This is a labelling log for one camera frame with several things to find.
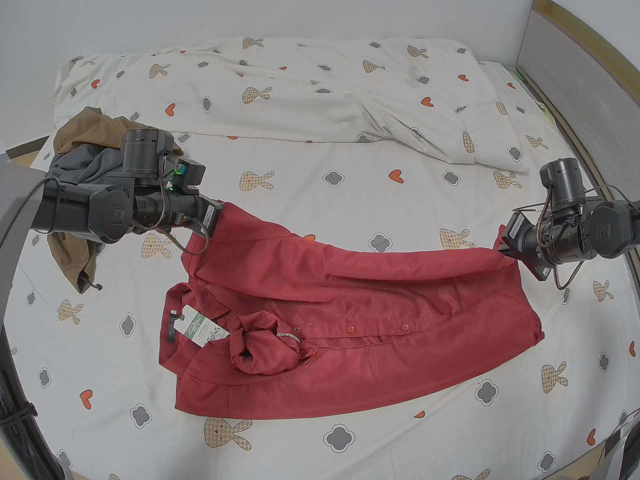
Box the red shirt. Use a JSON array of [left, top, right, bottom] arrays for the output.
[[159, 200, 546, 421]]

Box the grey garment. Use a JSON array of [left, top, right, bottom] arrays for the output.
[[45, 145, 128, 186]]

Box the white printed quilt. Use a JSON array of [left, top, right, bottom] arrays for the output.
[[52, 36, 531, 174]]

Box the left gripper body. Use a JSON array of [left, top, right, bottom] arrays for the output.
[[150, 192, 225, 240]]

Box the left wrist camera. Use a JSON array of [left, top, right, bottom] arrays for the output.
[[167, 158, 207, 195]]

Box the brown garment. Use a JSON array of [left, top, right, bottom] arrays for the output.
[[47, 107, 182, 294]]

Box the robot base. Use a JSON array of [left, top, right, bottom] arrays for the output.
[[600, 418, 640, 480]]

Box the black cable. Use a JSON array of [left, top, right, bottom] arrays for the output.
[[514, 184, 640, 215], [0, 177, 52, 250]]

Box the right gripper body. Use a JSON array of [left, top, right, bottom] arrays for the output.
[[501, 211, 567, 283]]

